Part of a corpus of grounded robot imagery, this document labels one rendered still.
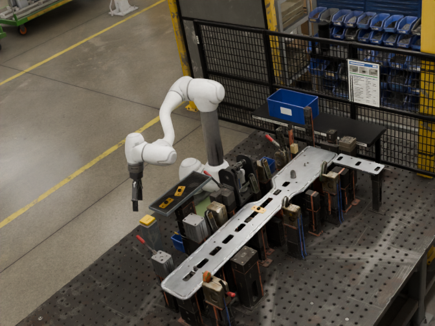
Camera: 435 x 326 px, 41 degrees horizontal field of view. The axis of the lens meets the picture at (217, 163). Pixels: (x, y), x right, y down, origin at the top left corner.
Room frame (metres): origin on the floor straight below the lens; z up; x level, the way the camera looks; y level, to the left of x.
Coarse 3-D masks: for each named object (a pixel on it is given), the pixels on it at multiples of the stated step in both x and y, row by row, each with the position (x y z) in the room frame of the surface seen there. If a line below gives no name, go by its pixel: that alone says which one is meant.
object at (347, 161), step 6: (342, 156) 2.88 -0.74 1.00; (348, 156) 2.86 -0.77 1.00; (336, 162) 2.82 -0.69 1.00; (342, 162) 2.81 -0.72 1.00; (348, 162) 2.80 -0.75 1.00; (354, 162) 2.79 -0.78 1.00; (366, 162) 2.77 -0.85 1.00; (372, 162) 2.75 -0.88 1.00; (354, 168) 2.74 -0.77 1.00; (360, 168) 2.72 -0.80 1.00; (366, 168) 2.71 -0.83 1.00; (372, 168) 2.70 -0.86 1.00; (372, 174) 2.66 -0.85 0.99
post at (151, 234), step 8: (144, 224) 2.41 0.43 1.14; (152, 224) 2.40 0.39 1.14; (144, 232) 2.41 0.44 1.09; (152, 232) 2.39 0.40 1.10; (160, 232) 2.43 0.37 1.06; (144, 240) 2.42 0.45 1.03; (152, 240) 2.38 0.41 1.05; (160, 240) 2.42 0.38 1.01; (152, 248) 2.40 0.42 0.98; (160, 248) 2.41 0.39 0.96
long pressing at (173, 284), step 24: (288, 168) 2.86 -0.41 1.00; (312, 168) 2.81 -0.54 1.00; (288, 192) 2.63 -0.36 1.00; (240, 216) 2.50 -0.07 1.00; (264, 216) 2.46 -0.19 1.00; (216, 240) 2.35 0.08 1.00; (240, 240) 2.31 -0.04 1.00; (192, 264) 2.20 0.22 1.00; (216, 264) 2.17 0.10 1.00; (168, 288) 2.06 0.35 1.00; (192, 288) 2.03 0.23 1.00
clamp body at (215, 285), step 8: (216, 280) 2.00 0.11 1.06; (208, 288) 1.96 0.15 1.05; (216, 288) 1.94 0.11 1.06; (224, 288) 1.98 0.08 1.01; (208, 296) 1.97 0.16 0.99; (216, 296) 1.93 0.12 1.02; (224, 296) 1.94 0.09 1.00; (208, 304) 1.99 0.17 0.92; (216, 304) 1.94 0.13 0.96; (224, 304) 1.93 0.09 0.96; (216, 312) 1.96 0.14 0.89; (224, 312) 1.95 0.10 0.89; (216, 320) 1.97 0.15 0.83; (224, 320) 1.94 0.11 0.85; (232, 320) 1.97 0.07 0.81
